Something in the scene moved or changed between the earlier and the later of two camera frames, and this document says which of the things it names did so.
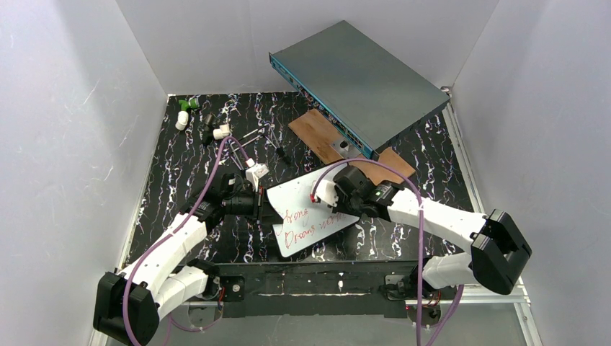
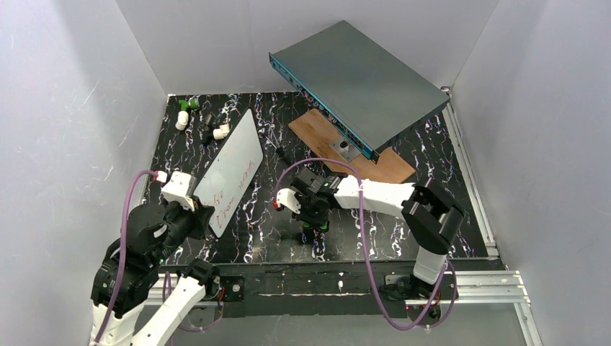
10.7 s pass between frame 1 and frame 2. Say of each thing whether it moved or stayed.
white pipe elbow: stayed
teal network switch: stayed
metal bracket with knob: stayed
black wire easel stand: stayed
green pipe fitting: stayed
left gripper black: moved
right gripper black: moved
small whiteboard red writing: moved
